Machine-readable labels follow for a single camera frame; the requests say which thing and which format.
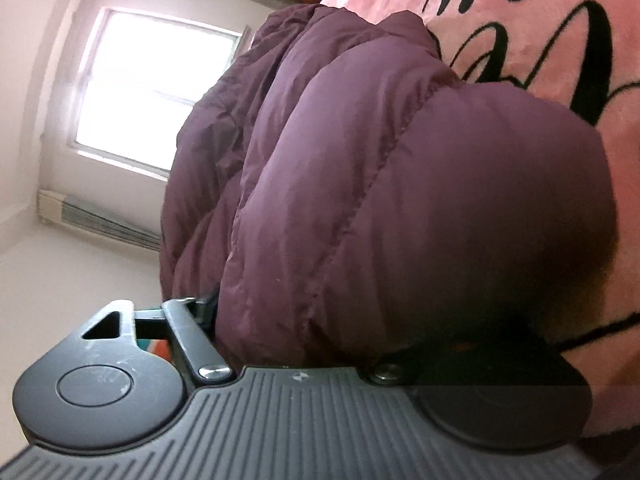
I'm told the purple down jacket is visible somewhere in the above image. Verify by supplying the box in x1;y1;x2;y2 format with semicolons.
160;4;617;367

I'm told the teal orange plush toy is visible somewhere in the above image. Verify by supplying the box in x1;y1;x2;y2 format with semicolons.
137;339;174;363

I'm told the grey checked left curtain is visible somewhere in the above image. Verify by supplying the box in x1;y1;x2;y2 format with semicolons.
37;190;160;252

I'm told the white framed window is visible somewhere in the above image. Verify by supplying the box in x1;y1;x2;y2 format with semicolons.
73;8;242;172

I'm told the pink heart print blanket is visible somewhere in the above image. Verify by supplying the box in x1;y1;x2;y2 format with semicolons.
324;0;639;466

